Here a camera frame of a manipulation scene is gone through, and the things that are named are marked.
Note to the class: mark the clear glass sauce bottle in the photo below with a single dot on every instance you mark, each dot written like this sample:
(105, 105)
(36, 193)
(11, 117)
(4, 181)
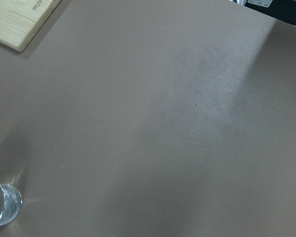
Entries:
(10, 203)

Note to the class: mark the bamboo cutting board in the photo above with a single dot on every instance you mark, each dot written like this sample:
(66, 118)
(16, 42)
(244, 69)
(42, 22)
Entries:
(20, 20)

